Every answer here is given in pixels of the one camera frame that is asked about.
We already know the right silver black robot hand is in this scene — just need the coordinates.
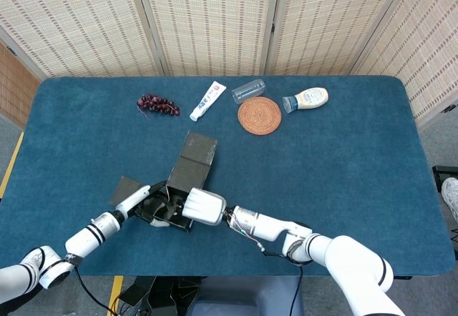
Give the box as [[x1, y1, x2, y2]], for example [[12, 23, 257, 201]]
[[177, 187, 228, 227]]

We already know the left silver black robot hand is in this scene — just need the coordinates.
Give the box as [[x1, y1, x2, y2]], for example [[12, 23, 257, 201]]
[[114, 182, 172, 227]]

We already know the black cardboard box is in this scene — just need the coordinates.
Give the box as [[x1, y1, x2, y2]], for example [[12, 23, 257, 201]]
[[109, 131, 218, 234]]

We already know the yellow floor tape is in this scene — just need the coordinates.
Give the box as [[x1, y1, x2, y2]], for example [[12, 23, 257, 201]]
[[0, 132, 24, 199], [107, 275, 125, 316]]

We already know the black cardboard pile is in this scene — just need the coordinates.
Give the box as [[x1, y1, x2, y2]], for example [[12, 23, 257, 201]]
[[117, 275, 208, 316]]

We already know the dark red grape bunch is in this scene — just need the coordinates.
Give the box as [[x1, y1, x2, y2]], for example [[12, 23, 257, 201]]
[[136, 93, 181, 119]]

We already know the blue padded seat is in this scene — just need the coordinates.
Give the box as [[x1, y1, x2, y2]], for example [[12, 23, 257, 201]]
[[185, 276, 305, 316]]

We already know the white toothpaste tube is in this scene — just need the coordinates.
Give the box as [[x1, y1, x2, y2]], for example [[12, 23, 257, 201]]
[[189, 80, 228, 122]]

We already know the round woven rattan coaster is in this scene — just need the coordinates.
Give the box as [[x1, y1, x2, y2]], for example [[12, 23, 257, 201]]
[[237, 96, 283, 137]]

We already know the white mayonnaise bottle blue cap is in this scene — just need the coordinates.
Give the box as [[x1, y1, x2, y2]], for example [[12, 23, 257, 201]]
[[282, 87, 330, 114]]

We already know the blue plush table cloth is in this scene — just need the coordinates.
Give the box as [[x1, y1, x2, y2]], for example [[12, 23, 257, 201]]
[[0, 75, 456, 277]]

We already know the brown woven screen panel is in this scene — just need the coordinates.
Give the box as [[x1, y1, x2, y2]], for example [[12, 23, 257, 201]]
[[0, 40, 41, 128]]

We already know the beige woven folding screen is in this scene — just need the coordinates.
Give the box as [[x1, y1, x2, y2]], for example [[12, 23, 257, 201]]
[[0, 0, 458, 124]]

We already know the black metal stand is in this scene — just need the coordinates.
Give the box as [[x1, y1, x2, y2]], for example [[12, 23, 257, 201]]
[[432, 164, 458, 188]]

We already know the white sneaker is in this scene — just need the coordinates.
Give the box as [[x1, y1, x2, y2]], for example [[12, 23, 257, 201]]
[[440, 177, 458, 224]]

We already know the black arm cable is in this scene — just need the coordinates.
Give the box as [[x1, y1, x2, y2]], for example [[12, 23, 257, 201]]
[[230, 215, 305, 316], [72, 262, 117, 315]]

